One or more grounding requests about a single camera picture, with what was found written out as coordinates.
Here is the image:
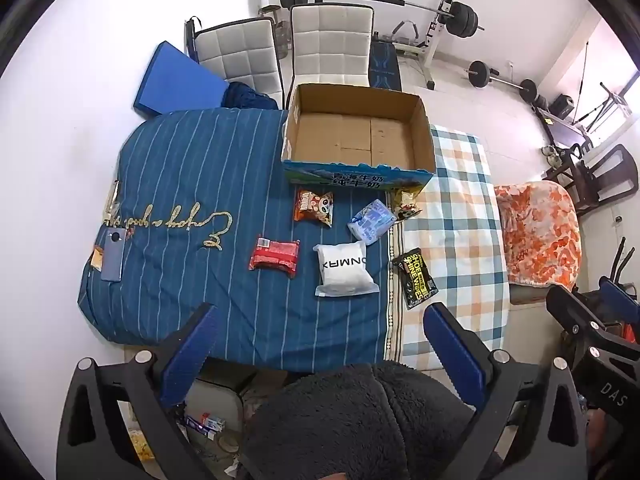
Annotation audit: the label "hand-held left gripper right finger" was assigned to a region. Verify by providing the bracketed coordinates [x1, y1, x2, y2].
[423, 302, 592, 480]

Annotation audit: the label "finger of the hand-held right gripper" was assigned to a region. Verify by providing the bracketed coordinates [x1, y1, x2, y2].
[546, 285, 621, 361]
[599, 279, 640, 321]

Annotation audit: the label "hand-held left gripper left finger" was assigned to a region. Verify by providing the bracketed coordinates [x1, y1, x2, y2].
[56, 302, 221, 480]

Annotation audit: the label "black wet wipes packet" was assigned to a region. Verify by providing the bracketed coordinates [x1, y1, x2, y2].
[391, 247, 440, 311]

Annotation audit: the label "red floral packet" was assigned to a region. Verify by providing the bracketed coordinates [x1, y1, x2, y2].
[250, 236, 301, 276]

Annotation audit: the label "white soft pouch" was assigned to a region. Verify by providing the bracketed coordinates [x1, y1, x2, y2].
[312, 240, 379, 299]

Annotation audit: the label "light blue tissue packet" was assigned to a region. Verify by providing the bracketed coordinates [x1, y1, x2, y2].
[347, 198, 398, 246]

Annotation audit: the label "yellow snack packet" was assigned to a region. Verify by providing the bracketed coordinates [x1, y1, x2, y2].
[392, 189, 421, 221]

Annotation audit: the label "orange panda snack packet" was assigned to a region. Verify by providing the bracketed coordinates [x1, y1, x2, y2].
[293, 187, 335, 229]

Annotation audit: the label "cardboard box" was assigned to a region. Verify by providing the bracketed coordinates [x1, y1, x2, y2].
[280, 82, 435, 196]

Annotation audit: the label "black metal stand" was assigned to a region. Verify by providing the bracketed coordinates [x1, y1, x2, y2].
[607, 236, 632, 287]

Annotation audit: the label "white storage box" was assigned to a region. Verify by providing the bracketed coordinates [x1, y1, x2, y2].
[194, 374, 247, 442]

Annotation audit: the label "toothpaste box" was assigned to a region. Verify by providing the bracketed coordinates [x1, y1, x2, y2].
[182, 411, 227, 437]

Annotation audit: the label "orange floral blanket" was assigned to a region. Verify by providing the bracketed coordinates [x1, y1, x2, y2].
[494, 180, 584, 291]

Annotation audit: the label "dark grey fleece garment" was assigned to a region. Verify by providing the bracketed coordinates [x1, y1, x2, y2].
[239, 360, 502, 480]

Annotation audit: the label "blue smartphone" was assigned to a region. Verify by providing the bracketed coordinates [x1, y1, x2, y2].
[100, 227, 129, 282]

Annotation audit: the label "black wooden chair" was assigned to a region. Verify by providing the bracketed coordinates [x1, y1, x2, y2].
[555, 142, 640, 219]

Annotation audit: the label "plaid bed sheet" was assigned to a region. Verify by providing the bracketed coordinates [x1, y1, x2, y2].
[385, 125, 511, 371]

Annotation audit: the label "clear plastic wrapper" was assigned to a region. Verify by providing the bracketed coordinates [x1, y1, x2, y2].
[102, 179, 122, 227]

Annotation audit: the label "blue striped blanket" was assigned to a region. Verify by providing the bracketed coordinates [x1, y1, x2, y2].
[77, 107, 401, 374]

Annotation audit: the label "black speaker box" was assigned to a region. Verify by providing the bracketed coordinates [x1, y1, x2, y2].
[549, 94, 577, 121]

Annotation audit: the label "short barbell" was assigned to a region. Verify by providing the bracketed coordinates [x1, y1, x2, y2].
[464, 60, 540, 105]

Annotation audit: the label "dark blue cloth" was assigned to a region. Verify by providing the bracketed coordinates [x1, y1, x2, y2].
[222, 81, 279, 111]

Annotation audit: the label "blue foam cushion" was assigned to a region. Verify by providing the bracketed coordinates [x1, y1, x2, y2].
[132, 41, 231, 116]

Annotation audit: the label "white quilted chair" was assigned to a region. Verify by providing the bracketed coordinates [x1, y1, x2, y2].
[192, 16, 284, 109]
[285, 4, 376, 107]

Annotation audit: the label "white weight bench rack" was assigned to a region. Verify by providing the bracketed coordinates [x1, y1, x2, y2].
[315, 0, 469, 92]

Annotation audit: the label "black bag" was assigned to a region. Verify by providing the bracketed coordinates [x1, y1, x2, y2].
[183, 16, 202, 62]

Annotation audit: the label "black exercise machine frame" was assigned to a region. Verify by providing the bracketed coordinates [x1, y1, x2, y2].
[575, 37, 640, 137]

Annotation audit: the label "grey exercise handles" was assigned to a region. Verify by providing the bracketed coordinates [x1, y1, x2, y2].
[392, 19, 422, 44]

